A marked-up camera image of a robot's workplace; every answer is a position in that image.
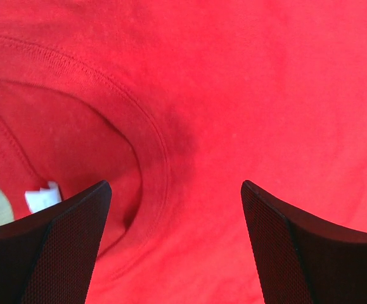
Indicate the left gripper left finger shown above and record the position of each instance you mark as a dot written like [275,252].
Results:
[49,256]

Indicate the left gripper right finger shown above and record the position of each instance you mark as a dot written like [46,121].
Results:
[301,258]

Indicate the red t shirt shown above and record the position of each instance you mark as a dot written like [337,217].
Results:
[175,104]

